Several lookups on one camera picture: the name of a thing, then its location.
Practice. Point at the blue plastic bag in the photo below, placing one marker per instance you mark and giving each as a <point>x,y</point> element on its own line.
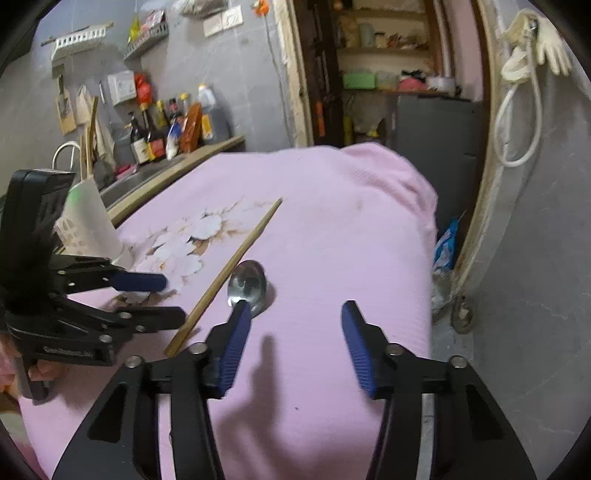
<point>445,244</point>

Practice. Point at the red bag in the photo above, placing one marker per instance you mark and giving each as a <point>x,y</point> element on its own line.
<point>144,92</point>

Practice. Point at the hanging wooden cutting board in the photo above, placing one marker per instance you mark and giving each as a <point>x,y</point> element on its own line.
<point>66,108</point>

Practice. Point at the white box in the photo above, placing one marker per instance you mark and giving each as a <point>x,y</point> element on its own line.
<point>121,87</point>

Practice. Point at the metal spoon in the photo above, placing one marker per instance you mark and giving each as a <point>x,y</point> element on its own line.
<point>249,281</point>

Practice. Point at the grey wall rack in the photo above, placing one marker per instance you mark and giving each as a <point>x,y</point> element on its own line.
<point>145,41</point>

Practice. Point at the green plastic box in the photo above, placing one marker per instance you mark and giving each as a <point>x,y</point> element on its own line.
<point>359,79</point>

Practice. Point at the wooden counter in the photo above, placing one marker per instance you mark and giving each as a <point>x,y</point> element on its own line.
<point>184,166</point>

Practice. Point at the white wall socket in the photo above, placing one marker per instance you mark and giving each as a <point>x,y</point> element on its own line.
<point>224,21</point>

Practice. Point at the light wooden chopstick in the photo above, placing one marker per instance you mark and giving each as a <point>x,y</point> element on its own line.
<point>84,157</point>

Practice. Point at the pink floral blanket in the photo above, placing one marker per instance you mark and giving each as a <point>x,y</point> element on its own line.
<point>323,230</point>

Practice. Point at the grey cabinet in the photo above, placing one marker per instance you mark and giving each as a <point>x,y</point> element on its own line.
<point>434,147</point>

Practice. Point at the caster wheel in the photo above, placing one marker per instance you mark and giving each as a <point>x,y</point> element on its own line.
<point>463,314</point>

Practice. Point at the wooden door post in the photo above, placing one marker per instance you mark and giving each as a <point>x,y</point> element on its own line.
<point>475,221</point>
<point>295,92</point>

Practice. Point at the row of condiment bottles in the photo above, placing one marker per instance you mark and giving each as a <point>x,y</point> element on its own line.
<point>152,138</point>

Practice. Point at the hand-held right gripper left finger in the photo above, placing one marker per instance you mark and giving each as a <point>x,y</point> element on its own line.
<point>235,341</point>

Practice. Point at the white plastic utensil holder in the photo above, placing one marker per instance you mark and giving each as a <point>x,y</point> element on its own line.
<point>92,221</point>

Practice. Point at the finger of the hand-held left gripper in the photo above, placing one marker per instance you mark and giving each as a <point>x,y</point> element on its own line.
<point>138,281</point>
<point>157,316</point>

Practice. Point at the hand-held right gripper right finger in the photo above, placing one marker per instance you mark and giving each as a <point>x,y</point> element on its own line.
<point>358,341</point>

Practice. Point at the white wall rack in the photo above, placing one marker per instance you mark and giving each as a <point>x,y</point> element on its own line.
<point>78,44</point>

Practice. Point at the brown packet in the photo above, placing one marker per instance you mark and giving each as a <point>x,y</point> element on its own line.
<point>191,129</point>

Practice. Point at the person's left hand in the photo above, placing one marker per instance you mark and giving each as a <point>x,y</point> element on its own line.
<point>44,370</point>

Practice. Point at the blue and white packet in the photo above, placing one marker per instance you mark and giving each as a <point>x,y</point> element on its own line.
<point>174,141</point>

